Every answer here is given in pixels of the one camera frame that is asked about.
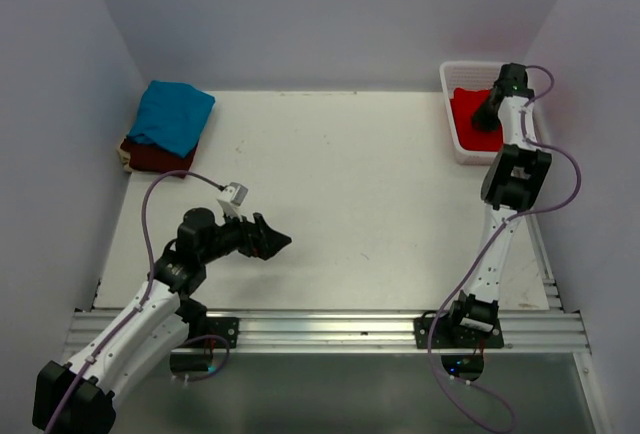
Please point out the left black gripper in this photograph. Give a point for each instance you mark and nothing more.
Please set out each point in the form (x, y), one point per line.
(262, 246)

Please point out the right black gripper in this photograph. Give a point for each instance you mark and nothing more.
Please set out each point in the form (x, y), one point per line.
(484, 123)

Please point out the red t shirt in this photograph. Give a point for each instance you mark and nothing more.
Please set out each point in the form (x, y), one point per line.
(464, 104)

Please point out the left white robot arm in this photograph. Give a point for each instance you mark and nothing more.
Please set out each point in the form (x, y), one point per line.
(83, 394)

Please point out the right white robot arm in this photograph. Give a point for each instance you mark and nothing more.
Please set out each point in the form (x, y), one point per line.
(509, 189)

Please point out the white plastic basket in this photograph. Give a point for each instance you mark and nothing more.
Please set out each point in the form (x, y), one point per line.
(457, 79)

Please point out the folded maroon t shirt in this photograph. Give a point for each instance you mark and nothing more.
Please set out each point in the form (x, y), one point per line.
(154, 159)

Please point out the folded blue t shirt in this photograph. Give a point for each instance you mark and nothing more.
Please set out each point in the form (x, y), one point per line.
(171, 116)

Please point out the folded beige t shirt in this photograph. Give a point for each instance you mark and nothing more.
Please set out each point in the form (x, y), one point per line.
(124, 152)

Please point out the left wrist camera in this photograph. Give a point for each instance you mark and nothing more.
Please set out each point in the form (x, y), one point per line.
(231, 198)

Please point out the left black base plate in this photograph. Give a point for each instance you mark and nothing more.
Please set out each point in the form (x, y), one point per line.
(224, 327)

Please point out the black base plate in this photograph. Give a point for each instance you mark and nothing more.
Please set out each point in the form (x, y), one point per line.
(447, 336)
(224, 327)

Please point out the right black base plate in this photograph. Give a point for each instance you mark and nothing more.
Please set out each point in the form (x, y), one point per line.
(447, 336)

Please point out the aluminium rail frame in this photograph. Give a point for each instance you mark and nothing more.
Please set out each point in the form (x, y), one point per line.
(544, 332)

